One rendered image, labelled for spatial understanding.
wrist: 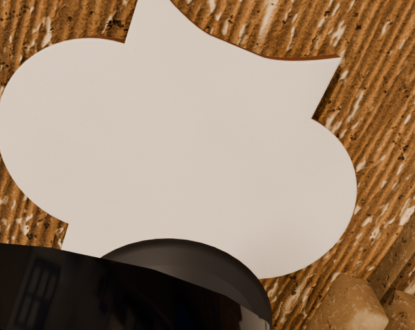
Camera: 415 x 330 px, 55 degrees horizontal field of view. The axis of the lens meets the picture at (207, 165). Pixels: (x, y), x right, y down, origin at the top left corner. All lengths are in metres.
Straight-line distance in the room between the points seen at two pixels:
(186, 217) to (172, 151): 0.03
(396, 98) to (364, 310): 0.09
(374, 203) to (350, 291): 0.04
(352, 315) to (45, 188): 0.14
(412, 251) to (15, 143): 0.18
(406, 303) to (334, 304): 0.03
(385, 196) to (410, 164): 0.02
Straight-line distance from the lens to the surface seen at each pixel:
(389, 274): 0.22
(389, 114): 0.18
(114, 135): 0.16
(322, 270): 0.20
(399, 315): 0.22
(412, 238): 0.22
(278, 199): 0.17
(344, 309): 0.20
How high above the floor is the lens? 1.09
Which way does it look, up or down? 68 degrees down
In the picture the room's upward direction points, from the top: 177 degrees clockwise
